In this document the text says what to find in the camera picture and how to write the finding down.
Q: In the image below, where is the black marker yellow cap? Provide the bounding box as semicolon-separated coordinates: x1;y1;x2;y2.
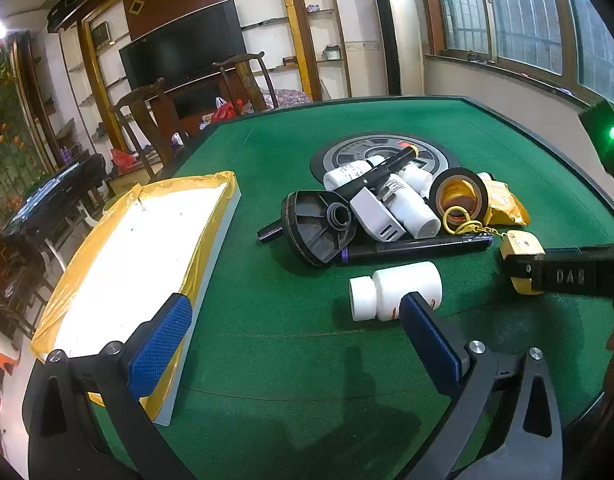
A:
332;145;420;201

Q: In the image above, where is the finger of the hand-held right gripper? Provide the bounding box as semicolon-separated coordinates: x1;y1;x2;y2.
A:
500;242;614;298

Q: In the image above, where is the black round plastic part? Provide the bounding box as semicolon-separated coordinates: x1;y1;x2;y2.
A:
279;190;360;268

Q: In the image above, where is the yellow tape measure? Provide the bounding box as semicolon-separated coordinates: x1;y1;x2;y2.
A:
442;205;545;295

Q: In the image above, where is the black purple banded marker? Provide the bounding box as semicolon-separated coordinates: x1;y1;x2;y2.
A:
337;234;492;267

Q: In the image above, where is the orange flower wall picture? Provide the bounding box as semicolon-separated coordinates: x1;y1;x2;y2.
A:
0;45;52;241

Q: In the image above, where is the dark wooden chair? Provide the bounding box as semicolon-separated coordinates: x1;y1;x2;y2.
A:
212;51;280;111
108;77;188;181

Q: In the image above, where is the round grey table console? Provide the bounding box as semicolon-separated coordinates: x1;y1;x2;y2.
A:
310;132;460;186

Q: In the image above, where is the floral patterned cloth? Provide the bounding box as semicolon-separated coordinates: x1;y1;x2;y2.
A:
259;87;310;108

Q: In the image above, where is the tall standing air conditioner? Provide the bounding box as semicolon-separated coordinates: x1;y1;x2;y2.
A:
363;0;425;97

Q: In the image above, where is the black marker pen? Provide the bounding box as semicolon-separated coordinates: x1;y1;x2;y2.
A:
257;224;288;245

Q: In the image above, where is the black tape roll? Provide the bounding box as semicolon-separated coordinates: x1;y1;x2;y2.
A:
429;167;489;231

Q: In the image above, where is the white power adapter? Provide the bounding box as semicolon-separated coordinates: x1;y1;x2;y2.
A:
349;187;407;241

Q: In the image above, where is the small gold framed plaque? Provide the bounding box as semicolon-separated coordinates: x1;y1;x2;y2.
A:
89;21;115;52

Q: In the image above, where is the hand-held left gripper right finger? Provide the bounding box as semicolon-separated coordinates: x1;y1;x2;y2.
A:
399;291;563;480

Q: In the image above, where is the yellow snack packet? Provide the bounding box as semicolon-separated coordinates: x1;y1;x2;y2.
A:
480;180;531;227

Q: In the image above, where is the gold framed wall shelf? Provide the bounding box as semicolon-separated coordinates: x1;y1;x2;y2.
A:
57;10;132;151
224;0;350;106

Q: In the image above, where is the black flat television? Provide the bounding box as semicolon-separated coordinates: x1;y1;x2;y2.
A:
118;0;248;93

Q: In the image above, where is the white plastic bottle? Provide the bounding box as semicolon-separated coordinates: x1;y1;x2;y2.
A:
397;159;434;198
323;156;385;191

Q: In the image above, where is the white bottle green cross label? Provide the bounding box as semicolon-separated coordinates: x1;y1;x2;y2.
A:
374;175;441;239

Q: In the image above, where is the barred window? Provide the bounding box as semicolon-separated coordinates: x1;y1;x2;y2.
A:
429;0;614;106

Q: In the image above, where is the red plastic bag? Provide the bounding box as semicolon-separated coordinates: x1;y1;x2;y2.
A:
109;147;138;171
209;97;253;123

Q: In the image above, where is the brown television cabinet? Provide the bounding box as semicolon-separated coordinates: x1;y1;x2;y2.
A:
152;67;268;136

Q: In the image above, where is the white pill bottle red label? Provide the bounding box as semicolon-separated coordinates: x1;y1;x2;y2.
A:
349;261;444;322

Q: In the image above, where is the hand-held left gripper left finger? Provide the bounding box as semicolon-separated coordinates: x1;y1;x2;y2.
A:
24;292;198;480

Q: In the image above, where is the black piano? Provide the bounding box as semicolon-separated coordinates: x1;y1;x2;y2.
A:
0;152;108;241

